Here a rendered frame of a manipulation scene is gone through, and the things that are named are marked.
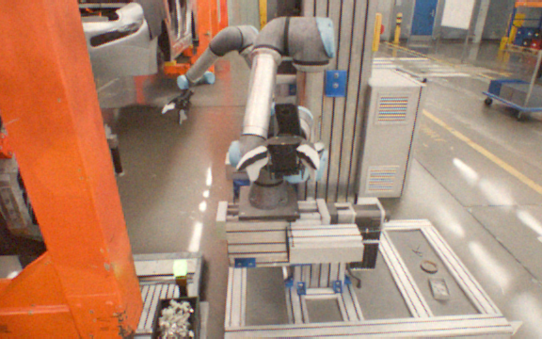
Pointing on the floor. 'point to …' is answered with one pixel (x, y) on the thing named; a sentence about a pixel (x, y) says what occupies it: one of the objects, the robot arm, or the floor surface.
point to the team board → (458, 11)
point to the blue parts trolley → (527, 94)
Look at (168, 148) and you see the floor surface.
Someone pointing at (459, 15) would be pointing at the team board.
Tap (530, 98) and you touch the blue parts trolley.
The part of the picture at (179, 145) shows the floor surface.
